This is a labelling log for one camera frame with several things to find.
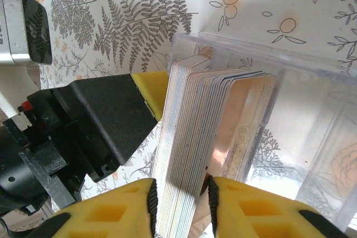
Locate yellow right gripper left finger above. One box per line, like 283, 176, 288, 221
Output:
27, 178, 159, 238

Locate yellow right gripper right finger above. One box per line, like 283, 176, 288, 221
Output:
206, 176, 351, 238

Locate credit card stack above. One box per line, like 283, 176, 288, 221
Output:
189, 67, 277, 197
152, 55, 213, 238

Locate clear acrylic card box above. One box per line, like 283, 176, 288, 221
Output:
170, 31, 357, 232

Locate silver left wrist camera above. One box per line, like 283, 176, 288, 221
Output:
0, 0, 54, 66

